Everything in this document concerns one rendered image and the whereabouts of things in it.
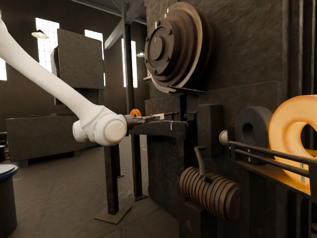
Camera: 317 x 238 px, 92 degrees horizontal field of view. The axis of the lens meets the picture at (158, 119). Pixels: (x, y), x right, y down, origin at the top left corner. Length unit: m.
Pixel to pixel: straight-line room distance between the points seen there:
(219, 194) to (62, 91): 0.58
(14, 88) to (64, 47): 7.67
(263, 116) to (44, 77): 0.62
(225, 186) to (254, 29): 0.64
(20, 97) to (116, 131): 10.40
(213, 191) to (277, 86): 0.44
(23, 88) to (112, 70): 5.05
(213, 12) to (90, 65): 2.84
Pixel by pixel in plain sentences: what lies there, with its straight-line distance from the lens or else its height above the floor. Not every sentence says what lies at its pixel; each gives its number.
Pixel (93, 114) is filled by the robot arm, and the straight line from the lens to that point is 0.51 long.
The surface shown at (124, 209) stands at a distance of 1.42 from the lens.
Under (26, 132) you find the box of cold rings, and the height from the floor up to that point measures 0.53.
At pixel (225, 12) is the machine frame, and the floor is 1.24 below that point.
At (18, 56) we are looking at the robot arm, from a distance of 0.69.
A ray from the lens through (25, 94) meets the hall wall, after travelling 10.81.
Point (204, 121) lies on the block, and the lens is 0.72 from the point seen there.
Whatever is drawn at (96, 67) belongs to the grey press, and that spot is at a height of 1.71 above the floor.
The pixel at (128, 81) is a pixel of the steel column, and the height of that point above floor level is 2.27.
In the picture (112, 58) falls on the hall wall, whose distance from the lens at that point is 11.90.
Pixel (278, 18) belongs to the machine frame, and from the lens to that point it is 0.82.
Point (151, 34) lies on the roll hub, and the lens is 0.98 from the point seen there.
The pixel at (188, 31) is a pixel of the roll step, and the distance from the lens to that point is 0.84.
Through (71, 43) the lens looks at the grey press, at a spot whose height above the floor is 2.08.
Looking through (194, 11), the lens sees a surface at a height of 1.23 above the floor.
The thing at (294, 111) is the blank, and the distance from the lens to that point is 0.36.
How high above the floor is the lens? 0.78
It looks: 3 degrees down
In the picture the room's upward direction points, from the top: 2 degrees counter-clockwise
